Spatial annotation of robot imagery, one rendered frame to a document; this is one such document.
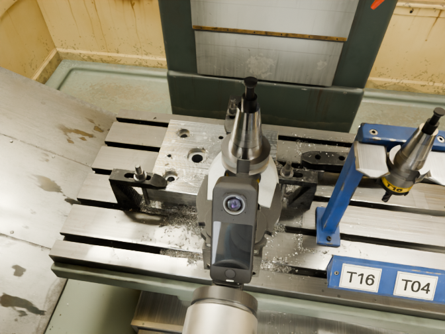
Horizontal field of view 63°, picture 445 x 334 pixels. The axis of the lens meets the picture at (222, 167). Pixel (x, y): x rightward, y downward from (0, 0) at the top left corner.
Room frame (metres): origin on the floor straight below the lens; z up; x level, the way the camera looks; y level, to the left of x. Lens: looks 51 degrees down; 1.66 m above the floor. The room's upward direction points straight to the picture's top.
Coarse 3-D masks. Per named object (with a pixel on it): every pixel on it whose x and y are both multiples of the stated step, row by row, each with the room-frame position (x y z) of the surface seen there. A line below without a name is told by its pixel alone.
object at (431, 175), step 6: (432, 150) 0.40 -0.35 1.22; (438, 150) 0.40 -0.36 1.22; (432, 156) 0.38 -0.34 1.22; (438, 156) 0.38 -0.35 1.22; (444, 156) 0.38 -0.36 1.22; (432, 162) 0.37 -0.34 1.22; (438, 162) 0.37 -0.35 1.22; (444, 162) 0.37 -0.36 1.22; (432, 168) 0.36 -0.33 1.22; (438, 168) 0.36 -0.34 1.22; (444, 168) 0.36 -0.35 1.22; (426, 174) 0.35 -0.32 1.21; (432, 174) 0.35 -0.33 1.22; (438, 174) 0.35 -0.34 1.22; (444, 174) 0.35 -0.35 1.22; (432, 180) 0.34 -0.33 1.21; (438, 180) 0.34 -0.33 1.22; (444, 180) 0.33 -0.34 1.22; (444, 186) 0.33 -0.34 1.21
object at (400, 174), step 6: (396, 150) 0.39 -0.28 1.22; (390, 156) 0.38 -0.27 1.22; (390, 162) 0.37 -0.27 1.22; (396, 162) 0.36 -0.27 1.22; (426, 162) 0.36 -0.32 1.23; (390, 168) 0.36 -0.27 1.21; (396, 168) 0.35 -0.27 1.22; (402, 168) 0.35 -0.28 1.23; (426, 168) 0.35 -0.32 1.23; (390, 174) 0.35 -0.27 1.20; (396, 174) 0.35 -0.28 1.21; (402, 174) 0.34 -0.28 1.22; (408, 174) 0.34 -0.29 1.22; (414, 174) 0.35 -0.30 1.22; (420, 174) 0.34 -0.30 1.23; (396, 180) 0.35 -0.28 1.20; (402, 180) 0.34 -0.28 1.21; (414, 180) 0.34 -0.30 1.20; (420, 180) 0.34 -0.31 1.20
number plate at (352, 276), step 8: (344, 264) 0.31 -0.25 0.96; (352, 264) 0.31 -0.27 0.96; (344, 272) 0.30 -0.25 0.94; (352, 272) 0.30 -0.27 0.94; (360, 272) 0.30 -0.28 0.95; (368, 272) 0.30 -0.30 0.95; (376, 272) 0.30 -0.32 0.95; (344, 280) 0.29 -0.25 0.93; (352, 280) 0.29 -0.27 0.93; (360, 280) 0.29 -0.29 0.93; (368, 280) 0.29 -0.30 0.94; (376, 280) 0.29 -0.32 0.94; (352, 288) 0.28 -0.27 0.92; (360, 288) 0.28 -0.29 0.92; (368, 288) 0.28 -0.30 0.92; (376, 288) 0.27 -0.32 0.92
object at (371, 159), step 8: (360, 144) 0.41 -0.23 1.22; (368, 144) 0.41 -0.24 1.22; (376, 144) 0.41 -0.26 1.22; (384, 144) 0.41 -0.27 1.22; (360, 152) 0.39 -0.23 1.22; (368, 152) 0.39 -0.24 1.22; (376, 152) 0.39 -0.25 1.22; (384, 152) 0.39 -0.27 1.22; (360, 160) 0.37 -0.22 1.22; (368, 160) 0.37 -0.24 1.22; (376, 160) 0.37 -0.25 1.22; (384, 160) 0.37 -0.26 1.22; (360, 168) 0.36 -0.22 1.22; (368, 168) 0.36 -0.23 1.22; (376, 168) 0.36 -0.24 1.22; (384, 168) 0.36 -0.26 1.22; (368, 176) 0.35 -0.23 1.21; (376, 176) 0.34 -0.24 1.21
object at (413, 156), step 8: (416, 136) 0.37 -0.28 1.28; (424, 136) 0.36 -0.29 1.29; (432, 136) 0.36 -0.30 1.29; (408, 144) 0.37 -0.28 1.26; (416, 144) 0.36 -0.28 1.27; (424, 144) 0.35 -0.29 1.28; (432, 144) 0.36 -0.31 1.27; (400, 152) 0.37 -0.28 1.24; (408, 152) 0.36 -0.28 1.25; (416, 152) 0.35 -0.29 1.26; (424, 152) 0.35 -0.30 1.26; (400, 160) 0.36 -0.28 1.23; (408, 160) 0.35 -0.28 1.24; (416, 160) 0.35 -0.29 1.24; (424, 160) 0.35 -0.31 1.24; (408, 168) 0.35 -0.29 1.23; (416, 168) 0.35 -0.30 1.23
